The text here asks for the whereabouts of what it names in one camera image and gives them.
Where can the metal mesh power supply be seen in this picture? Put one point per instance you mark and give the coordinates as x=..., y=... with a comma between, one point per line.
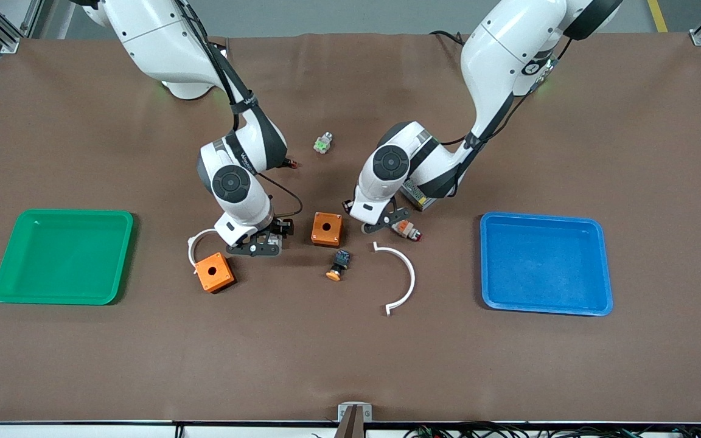
x=426, y=201

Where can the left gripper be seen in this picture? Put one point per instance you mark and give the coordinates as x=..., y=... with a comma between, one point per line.
x=345, y=205

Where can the blue plastic tray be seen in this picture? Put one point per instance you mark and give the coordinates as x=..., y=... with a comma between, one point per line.
x=545, y=267

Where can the green plastic tray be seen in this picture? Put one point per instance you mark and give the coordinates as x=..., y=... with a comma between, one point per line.
x=58, y=261

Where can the green white switch module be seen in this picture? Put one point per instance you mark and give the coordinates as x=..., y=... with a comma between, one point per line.
x=322, y=144

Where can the small white plastic arc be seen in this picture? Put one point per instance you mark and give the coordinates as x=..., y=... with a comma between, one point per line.
x=191, y=249

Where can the white table edge rail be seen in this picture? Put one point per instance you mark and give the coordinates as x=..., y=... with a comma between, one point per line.
x=83, y=432

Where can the black button with orange cap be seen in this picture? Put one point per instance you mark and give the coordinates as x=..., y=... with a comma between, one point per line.
x=341, y=260

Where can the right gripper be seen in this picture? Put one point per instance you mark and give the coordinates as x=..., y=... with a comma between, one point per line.
x=278, y=228

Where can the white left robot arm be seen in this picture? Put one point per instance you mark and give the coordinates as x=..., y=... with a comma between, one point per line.
x=502, y=55

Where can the grey metal bracket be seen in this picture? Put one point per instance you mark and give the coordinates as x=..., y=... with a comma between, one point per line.
x=343, y=412

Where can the orange push button enclosure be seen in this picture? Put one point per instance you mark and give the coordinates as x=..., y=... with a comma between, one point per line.
x=219, y=277
x=320, y=234

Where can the white red circuit breaker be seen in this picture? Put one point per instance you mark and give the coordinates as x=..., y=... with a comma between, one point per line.
x=275, y=242

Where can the large white plastic arc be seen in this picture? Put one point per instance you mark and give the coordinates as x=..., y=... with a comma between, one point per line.
x=412, y=277

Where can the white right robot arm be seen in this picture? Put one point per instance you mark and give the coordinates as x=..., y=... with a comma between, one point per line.
x=162, y=42

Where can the orange white red indicator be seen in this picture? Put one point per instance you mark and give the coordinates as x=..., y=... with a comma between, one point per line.
x=409, y=230

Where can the brown table mat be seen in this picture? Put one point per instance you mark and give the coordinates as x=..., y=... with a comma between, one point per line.
x=350, y=353

